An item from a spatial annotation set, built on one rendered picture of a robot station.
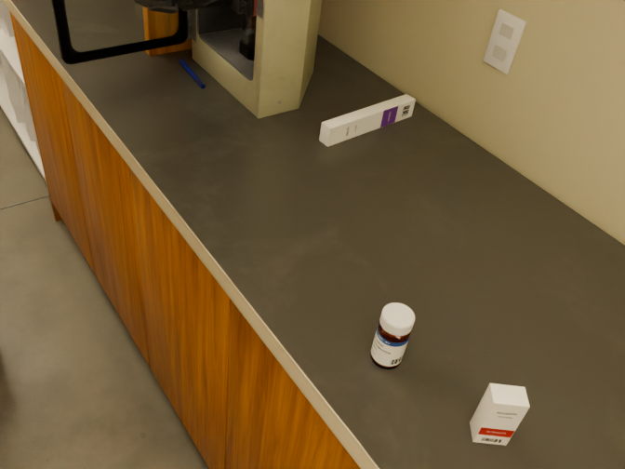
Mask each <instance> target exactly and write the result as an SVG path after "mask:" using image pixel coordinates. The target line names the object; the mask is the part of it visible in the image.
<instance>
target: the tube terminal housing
mask: <svg viewBox="0 0 625 469"><path fill-rule="evenodd" d="M321 5H322V0H264V8H263V19H262V18H261V17H259V16H258V15H257V21H256V40H255V58H254V75H253V80H252V81H249V80H248V79H246V78H245V77H244V76H243V75H242V74H240V73H239V72H238V71H237V70H236V69H235V68H233V67H232V65H231V64H230V63H229V62H228V61H226V60H225V59H224V58H223V57H222V56H220V55H219V54H218V53H217V52H216V51H215V50H213V49H212V48H211V47H210V46H209V45H207V44H206V43H205V42H204V41H203V40H202V39H200V37H199V35H201V34H198V31H197V9H196V42H195V41H194V40H193V39H192V50H193V59H194V60H195V61H196V62H197V63H198V64H199V65H200V66H201V67H202V68H203V69H205V70H206V71H207V72H208V73H209V74H210V75H211V76H212V77H213V78H215V79H216V80H217V81H218V82H219V83H220V84H221V85H222V86H223V87H224V88H226V89H227V90H228V91H229V92H230V93H231V94H232V95H233V96H234V97H235V98H236V99H238V100H239V101H240V102H241V103H242V104H243V105H244V106H245V107H246V108H247V109H248V110H249V111H250V112H251V113H252V114H253V115H255V116H256V117H257V118H262V117H266V116H270V115H274V114H280V113H284V112H288V111H292V110H296V109H298V108H299V106H300V104H301V101H302V99H303V96H304V94H305V91H306V88H307V86H308V84H309V82H310V79H311V77H312V74H313V66H314V59H315V50H316V43H317V35H318V28H319V20H320V12H321Z"/></svg>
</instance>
